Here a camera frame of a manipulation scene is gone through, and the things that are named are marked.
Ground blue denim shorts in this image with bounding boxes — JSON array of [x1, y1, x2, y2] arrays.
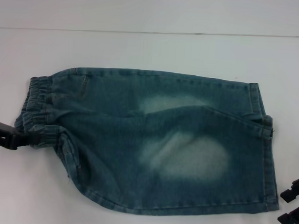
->
[[10, 63, 286, 222]]

